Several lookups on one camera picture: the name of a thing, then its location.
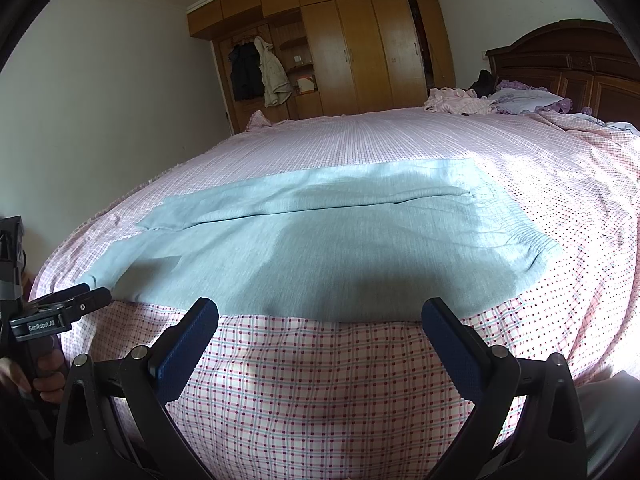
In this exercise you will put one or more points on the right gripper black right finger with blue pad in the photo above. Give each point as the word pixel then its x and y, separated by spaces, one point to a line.
pixel 526 421

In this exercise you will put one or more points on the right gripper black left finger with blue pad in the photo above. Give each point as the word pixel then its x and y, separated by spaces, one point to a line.
pixel 113 422

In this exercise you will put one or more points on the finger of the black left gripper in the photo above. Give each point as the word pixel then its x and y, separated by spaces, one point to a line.
pixel 61 295
pixel 93 300

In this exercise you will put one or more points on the person's left hand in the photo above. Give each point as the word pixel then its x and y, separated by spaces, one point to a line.
pixel 50 383

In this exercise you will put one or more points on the black hanging garment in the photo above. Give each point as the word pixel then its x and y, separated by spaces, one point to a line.
pixel 246 75

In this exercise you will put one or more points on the lilac ruffled pillow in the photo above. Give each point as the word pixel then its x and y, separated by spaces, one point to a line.
pixel 516 98

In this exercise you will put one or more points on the pink crumpled clothes pile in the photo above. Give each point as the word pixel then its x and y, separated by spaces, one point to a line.
pixel 456 101

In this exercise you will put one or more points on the black garment by headboard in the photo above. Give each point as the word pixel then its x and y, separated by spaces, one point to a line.
pixel 485 85

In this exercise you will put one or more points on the dark wooden headboard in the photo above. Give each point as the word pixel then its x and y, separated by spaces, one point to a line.
pixel 584 60

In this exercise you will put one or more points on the wooden wardrobe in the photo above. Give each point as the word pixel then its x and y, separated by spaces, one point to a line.
pixel 342 57

